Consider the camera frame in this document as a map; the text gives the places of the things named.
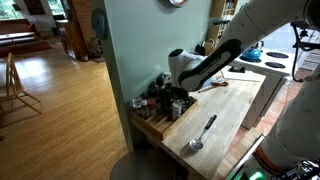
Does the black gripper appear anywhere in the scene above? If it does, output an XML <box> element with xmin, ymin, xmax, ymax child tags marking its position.
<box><xmin>163</xmin><ymin>87</ymin><xmax>193</xmax><ymax>104</ymax></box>

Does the wooden tray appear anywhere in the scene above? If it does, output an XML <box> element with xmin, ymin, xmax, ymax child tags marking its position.
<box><xmin>129</xmin><ymin>98</ymin><xmax>199</xmax><ymax>141</ymax></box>

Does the white dotted shaker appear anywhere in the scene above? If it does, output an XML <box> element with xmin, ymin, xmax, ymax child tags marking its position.
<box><xmin>171</xmin><ymin>100</ymin><xmax>183</xmax><ymax>121</ymax></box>

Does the long wooden spoon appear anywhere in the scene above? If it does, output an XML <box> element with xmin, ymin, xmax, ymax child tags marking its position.
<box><xmin>197</xmin><ymin>81</ymin><xmax>230</xmax><ymax>94</ymax></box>

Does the orange and white packet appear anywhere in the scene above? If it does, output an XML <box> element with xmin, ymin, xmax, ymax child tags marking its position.
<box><xmin>211</xmin><ymin>76</ymin><xmax>228</xmax><ymax>86</ymax></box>

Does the small black counter item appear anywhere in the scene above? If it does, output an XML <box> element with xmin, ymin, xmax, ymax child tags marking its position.
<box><xmin>229</xmin><ymin>65</ymin><xmax>247</xmax><ymax>74</ymax></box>

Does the round grey stool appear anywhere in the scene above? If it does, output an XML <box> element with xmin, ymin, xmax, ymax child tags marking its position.
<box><xmin>109</xmin><ymin>148</ymin><xmax>177</xmax><ymax>180</ymax></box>

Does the blue kettle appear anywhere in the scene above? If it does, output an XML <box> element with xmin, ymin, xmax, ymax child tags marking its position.
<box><xmin>240</xmin><ymin>41</ymin><xmax>264</xmax><ymax>63</ymax></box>

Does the wooden shelf unit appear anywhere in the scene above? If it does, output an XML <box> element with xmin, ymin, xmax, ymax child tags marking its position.
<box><xmin>203</xmin><ymin>0</ymin><xmax>239</xmax><ymax>54</ymax></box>

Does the potted plant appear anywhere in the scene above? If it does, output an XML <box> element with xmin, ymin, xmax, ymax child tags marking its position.
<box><xmin>87</xmin><ymin>34</ymin><xmax>104</xmax><ymax>60</ymax></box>

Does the white electric stove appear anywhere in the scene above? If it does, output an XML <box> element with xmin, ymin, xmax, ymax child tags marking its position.
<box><xmin>229</xmin><ymin>46</ymin><xmax>298</xmax><ymax>101</ymax></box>

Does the dark wooden cabinet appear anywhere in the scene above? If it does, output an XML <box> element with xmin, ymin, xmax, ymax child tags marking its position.
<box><xmin>54</xmin><ymin>0</ymin><xmax>92</xmax><ymax>62</ymax></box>

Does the wooden spindle chair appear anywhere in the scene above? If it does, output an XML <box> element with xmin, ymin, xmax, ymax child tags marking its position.
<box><xmin>0</xmin><ymin>52</ymin><xmax>43</xmax><ymax>116</ymax></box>

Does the red bench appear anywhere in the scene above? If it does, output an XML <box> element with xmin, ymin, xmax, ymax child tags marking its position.
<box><xmin>0</xmin><ymin>18</ymin><xmax>54</xmax><ymax>58</ymax></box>

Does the metal spoon with black handle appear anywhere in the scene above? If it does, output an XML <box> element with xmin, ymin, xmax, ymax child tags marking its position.
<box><xmin>188</xmin><ymin>114</ymin><xmax>218</xmax><ymax>153</ymax></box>

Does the round wall clock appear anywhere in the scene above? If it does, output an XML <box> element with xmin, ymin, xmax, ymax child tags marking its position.
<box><xmin>167</xmin><ymin>0</ymin><xmax>189</xmax><ymax>8</ymax></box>

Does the round dark wall disc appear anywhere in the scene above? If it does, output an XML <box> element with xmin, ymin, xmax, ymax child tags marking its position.
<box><xmin>90</xmin><ymin>8</ymin><xmax>108</xmax><ymax>40</ymax></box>

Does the black corrugated cable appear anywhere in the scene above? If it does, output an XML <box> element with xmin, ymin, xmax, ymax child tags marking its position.
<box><xmin>289</xmin><ymin>21</ymin><xmax>320</xmax><ymax>83</ymax></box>

